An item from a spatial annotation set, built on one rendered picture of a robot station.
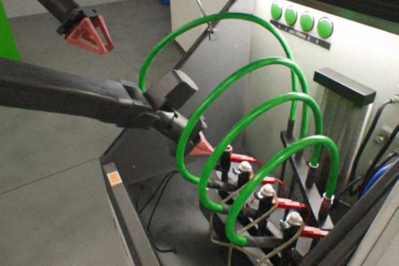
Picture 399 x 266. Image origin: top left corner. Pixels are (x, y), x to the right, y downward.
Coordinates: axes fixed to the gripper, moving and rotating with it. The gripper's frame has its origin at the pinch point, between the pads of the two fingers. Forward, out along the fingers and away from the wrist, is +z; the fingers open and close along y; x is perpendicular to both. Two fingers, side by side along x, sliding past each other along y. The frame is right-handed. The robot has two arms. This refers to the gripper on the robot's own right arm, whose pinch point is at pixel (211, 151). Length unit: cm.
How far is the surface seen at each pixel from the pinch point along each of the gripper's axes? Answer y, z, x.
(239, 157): 3.0, 6.4, -1.2
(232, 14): 24.9, -16.6, 7.2
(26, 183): -150, 13, 133
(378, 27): 42.2, 1.4, -6.1
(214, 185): -2.2, -0.7, -10.0
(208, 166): 4.6, -13.0, -18.6
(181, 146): 1.8, -14.5, -11.4
